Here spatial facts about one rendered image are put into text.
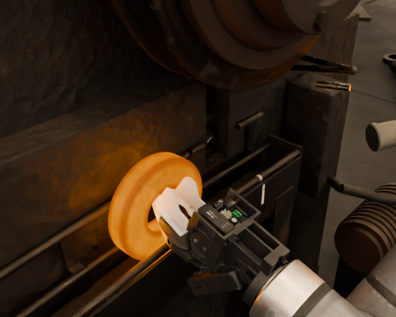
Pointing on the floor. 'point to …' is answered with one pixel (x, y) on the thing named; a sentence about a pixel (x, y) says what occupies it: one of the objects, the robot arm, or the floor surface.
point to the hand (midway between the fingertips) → (158, 195)
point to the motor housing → (368, 237)
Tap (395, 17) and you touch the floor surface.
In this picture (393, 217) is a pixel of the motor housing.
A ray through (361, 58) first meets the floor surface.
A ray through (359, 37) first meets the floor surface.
